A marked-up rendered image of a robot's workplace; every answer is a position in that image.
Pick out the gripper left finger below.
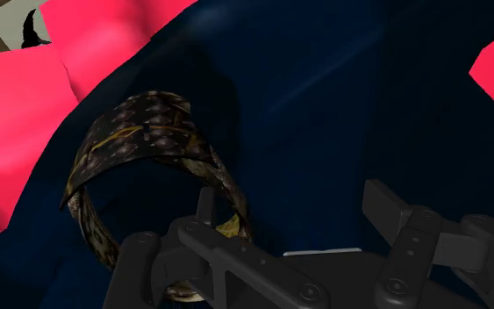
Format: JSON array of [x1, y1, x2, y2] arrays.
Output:
[[103, 185, 332, 309]]

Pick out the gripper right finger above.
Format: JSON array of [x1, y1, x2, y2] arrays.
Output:
[[362, 178, 494, 309]]

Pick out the dark blue blanket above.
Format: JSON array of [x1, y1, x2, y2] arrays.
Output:
[[0, 0, 494, 309]]

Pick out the black curved figure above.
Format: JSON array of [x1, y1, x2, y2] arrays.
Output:
[[20, 8, 52, 49]]

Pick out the dark patterned fabric ring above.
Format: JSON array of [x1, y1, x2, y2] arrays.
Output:
[[59, 90, 254, 303]]

